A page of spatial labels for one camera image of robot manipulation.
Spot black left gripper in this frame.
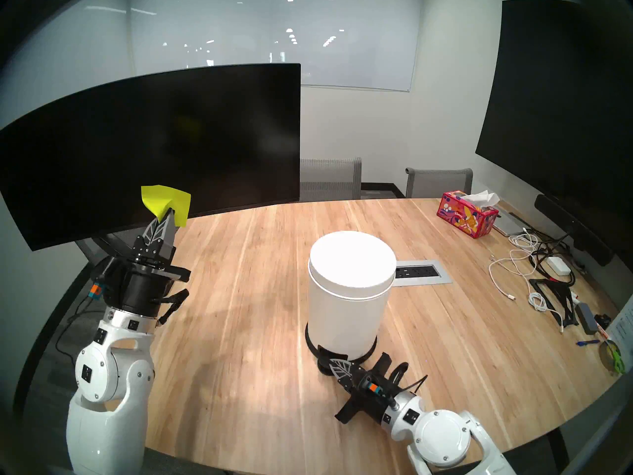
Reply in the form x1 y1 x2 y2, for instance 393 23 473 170
101 208 191 326

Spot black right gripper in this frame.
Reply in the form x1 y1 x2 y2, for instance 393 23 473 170
329 352 402 425

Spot yellow sticky note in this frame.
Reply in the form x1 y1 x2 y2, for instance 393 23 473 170
141 185 191 228

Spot white pedal trash can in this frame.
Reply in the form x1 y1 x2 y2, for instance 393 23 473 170
305 231 397 376

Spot curved black desk monitor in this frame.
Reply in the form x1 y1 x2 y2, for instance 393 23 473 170
0 63 301 252

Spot silver table outlet panel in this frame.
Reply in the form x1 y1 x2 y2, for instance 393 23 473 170
394 260 453 287

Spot grey ribbed office chair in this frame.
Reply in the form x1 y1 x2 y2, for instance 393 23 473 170
300 157 362 201

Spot colourful red tissue box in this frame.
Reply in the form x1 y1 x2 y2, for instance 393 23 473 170
437 190 500 239

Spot grey mesh office chair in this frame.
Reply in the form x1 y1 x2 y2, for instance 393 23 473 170
406 168 474 198

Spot black folding stand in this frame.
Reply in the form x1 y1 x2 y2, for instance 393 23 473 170
529 278 580 327

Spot silver laptop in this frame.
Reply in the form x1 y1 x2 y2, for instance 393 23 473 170
492 207 532 236

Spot grey adapter dongle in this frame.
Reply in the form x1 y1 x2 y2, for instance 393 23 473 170
575 302 600 335

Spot green scissors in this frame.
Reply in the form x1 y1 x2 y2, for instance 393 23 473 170
599 339 626 375

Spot glass whiteboard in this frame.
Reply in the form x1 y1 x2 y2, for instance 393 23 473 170
130 0 425 92

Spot white paper sheet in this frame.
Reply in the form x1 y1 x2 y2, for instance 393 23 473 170
606 296 633 361

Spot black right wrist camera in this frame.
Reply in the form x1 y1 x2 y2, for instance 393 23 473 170
363 372 392 398

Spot black right camera cable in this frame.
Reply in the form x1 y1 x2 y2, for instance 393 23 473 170
391 361 428 395

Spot black power cable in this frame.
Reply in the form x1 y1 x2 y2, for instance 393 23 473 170
529 229 587 286

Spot white charging cable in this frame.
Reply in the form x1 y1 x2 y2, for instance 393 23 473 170
489 232 567 333

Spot black wall-mounted screen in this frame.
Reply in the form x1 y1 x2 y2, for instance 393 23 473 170
476 0 633 254

